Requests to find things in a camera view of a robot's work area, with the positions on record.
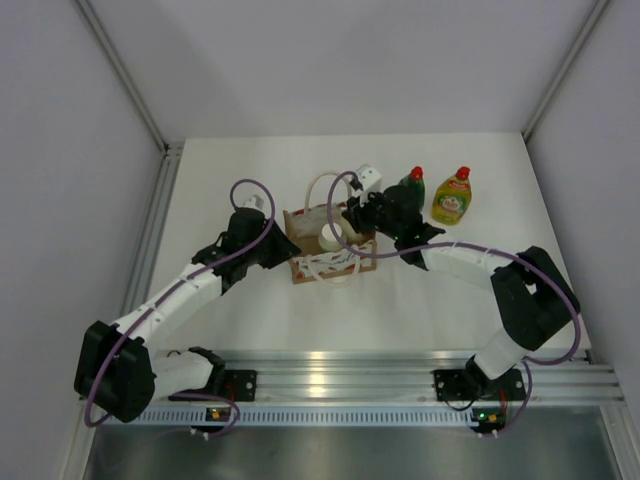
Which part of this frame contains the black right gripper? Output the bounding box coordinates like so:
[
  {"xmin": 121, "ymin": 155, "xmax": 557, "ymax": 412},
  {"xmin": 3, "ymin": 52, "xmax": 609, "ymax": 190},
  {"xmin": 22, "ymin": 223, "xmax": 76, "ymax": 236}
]
[{"xmin": 342, "ymin": 187, "xmax": 402, "ymax": 242}]

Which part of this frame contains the green dish soap bottle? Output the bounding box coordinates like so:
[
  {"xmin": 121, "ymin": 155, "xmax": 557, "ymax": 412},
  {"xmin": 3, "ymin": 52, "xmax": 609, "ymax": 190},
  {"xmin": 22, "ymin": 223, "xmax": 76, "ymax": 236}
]
[{"xmin": 398, "ymin": 166, "xmax": 426, "ymax": 211}]

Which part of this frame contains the yellow dish soap bottle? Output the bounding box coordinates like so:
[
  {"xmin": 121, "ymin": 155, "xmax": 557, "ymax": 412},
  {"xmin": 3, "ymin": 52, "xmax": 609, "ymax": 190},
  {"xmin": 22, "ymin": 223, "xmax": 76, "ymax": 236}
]
[{"xmin": 431, "ymin": 166, "xmax": 472, "ymax": 226}]

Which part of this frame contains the watermelon print canvas bag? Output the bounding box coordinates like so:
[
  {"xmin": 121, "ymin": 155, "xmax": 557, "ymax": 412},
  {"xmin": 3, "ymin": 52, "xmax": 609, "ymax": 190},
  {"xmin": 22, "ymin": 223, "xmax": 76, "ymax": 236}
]
[{"xmin": 283, "ymin": 171, "xmax": 377, "ymax": 288}]

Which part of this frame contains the white pump lotion bottle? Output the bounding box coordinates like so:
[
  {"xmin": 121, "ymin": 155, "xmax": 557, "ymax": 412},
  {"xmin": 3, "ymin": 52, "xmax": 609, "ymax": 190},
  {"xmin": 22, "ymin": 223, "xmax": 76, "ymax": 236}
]
[{"xmin": 338, "ymin": 210, "xmax": 372, "ymax": 245}]

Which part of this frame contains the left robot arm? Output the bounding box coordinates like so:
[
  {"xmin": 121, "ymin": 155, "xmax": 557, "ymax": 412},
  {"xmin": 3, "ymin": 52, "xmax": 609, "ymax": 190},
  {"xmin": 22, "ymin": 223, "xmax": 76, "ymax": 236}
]
[{"xmin": 74, "ymin": 207, "xmax": 301, "ymax": 423}]

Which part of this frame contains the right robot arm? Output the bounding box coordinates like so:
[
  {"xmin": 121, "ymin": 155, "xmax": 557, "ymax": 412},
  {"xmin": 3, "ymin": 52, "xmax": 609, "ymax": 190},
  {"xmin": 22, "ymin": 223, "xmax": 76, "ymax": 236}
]
[{"xmin": 342, "ymin": 180, "xmax": 580, "ymax": 399}]

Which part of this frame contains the white cap cream bottle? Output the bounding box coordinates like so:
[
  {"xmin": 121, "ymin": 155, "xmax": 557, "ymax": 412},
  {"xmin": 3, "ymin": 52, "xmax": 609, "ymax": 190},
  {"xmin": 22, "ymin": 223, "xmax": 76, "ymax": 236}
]
[{"xmin": 318, "ymin": 223, "xmax": 344, "ymax": 252}]

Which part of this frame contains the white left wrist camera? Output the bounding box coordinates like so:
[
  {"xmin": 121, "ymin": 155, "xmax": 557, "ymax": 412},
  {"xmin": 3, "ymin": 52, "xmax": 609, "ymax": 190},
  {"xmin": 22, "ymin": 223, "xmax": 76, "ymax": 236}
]
[{"xmin": 242, "ymin": 194, "xmax": 264, "ymax": 212}]

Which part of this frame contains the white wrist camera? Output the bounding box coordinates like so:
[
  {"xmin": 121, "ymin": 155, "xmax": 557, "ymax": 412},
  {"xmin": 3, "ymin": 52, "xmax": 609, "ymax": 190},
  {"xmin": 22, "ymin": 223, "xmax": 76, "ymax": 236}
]
[
  {"xmin": 242, "ymin": 194, "xmax": 264, "ymax": 212},
  {"xmin": 349, "ymin": 164, "xmax": 382, "ymax": 205}
]

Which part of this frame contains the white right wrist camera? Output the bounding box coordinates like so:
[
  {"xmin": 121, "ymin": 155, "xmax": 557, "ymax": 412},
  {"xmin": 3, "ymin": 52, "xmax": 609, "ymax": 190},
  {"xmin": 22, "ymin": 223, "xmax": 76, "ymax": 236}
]
[{"xmin": 349, "ymin": 164, "xmax": 382, "ymax": 205}]

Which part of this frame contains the aluminium mounting rail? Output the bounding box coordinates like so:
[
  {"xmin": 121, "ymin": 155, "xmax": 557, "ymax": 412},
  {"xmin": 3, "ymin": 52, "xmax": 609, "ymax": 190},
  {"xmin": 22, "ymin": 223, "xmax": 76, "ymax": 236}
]
[{"xmin": 220, "ymin": 351, "xmax": 624, "ymax": 406}]

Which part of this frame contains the aluminium frame post left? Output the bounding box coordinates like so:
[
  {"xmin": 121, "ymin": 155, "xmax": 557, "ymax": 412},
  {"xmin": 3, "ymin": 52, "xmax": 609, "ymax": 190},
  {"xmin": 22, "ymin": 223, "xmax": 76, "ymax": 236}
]
[{"xmin": 71, "ymin": 0, "xmax": 168, "ymax": 153}]

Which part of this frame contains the aluminium frame post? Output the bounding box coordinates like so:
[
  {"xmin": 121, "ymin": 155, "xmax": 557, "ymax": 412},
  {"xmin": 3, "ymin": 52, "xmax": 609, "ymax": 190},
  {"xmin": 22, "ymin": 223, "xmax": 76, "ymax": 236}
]
[
  {"xmin": 71, "ymin": 0, "xmax": 168, "ymax": 153},
  {"xmin": 521, "ymin": 0, "xmax": 614, "ymax": 144}
]

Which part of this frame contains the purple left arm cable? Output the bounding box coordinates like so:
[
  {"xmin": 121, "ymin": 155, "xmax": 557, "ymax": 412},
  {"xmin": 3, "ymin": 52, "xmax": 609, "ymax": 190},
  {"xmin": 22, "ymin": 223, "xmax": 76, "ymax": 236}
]
[{"xmin": 82, "ymin": 178, "xmax": 276, "ymax": 427}]

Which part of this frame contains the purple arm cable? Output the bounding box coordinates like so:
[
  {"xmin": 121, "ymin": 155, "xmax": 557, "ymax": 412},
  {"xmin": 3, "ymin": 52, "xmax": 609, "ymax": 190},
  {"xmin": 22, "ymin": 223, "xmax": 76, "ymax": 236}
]
[
  {"xmin": 326, "ymin": 171, "xmax": 583, "ymax": 364},
  {"xmin": 82, "ymin": 178, "xmax": 276, "ymax": 427}
]

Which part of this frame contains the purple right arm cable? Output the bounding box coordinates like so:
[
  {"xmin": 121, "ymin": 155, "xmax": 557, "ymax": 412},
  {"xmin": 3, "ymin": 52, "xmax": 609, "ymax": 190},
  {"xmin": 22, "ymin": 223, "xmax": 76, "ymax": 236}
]
[{"xmin": 326, "ymin": 171, "xmax": 583, "ymax": 364}]

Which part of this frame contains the white slotted cable duct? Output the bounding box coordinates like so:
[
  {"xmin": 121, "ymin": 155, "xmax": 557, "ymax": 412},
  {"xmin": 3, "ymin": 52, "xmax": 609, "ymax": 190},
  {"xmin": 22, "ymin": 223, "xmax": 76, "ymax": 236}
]
[{"xmin": 135, "ymin": 408, "xmax": 481, "ymax": 427}]

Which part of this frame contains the aluminium frame post right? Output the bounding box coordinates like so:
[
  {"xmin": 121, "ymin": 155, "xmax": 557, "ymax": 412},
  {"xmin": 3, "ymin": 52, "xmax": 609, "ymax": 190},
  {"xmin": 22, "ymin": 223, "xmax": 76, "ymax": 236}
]
[{"xmin": 521, "ymin": 0, "xmax": 614, "ymax": 144}]

